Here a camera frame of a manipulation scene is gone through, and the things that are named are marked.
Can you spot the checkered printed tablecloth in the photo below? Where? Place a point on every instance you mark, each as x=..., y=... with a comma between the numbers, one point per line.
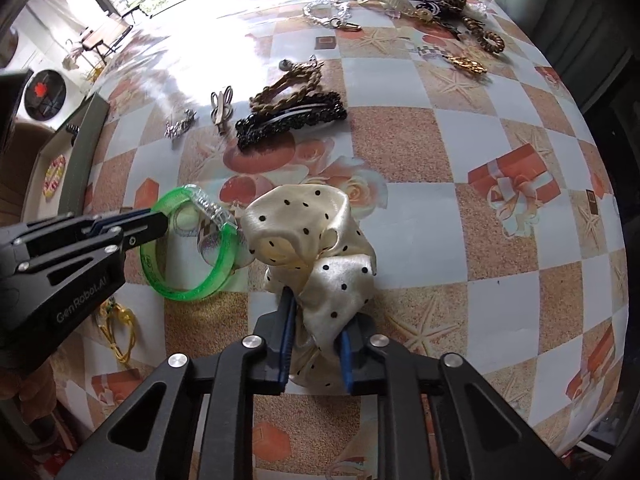
x=425, y=135

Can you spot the black frame chair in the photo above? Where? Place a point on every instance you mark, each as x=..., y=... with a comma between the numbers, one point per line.
x=107, y=35

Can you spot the cream polka dot scrunchie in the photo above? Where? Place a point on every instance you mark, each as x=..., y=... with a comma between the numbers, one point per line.
x=310, y=230

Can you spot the dark grey chair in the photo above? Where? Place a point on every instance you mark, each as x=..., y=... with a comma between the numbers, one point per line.
x=575, y=35

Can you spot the grey jewelry tray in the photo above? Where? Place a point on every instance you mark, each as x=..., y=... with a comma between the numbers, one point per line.
x=85, y=160

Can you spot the green plastic bangle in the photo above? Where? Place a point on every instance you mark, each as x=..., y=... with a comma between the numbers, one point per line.
x=197, y=294

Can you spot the silver butterfly hair clip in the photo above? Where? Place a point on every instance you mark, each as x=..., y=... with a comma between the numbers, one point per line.
x=220, y=115

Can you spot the pearl drop earring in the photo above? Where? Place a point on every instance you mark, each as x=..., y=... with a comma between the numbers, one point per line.
x=285, y=65

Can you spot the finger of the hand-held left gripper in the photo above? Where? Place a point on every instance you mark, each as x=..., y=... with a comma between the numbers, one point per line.
x=132, y=241
x=125, y=218

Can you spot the black beaded hair clip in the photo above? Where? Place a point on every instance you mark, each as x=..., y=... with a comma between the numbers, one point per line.
x=250, y=130

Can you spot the brown leather chair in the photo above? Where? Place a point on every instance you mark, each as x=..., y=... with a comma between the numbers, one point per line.
x=15, y=175

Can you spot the checkered ribbon hair clip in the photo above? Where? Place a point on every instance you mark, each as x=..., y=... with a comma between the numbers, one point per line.
x=430, y=51

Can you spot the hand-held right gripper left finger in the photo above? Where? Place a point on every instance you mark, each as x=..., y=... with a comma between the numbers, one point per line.
x=285, y=345

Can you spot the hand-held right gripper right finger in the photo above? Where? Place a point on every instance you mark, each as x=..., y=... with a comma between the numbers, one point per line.
x=347, y=362

